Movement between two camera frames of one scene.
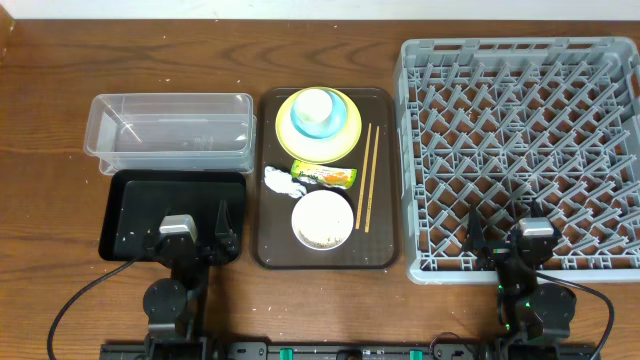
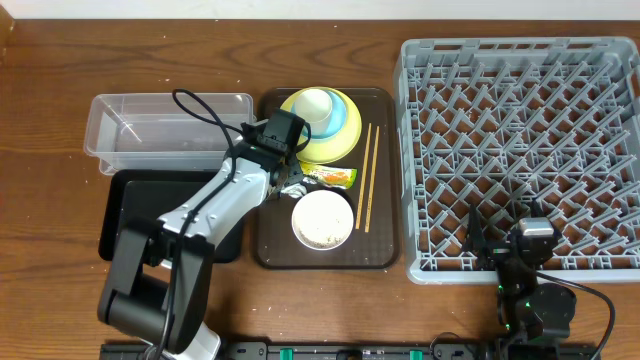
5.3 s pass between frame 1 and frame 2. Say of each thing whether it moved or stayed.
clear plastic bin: stayed
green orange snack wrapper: stayed
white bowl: stayed
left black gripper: moved
